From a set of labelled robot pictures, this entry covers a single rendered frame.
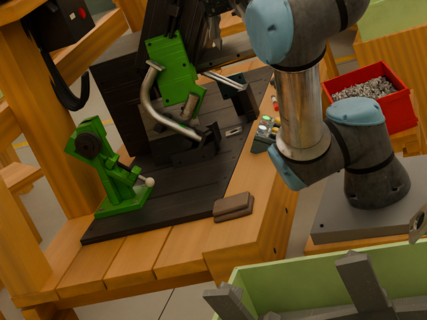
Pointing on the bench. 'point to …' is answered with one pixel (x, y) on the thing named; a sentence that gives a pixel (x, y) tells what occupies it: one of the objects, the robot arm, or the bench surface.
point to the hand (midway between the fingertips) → (237, 39)
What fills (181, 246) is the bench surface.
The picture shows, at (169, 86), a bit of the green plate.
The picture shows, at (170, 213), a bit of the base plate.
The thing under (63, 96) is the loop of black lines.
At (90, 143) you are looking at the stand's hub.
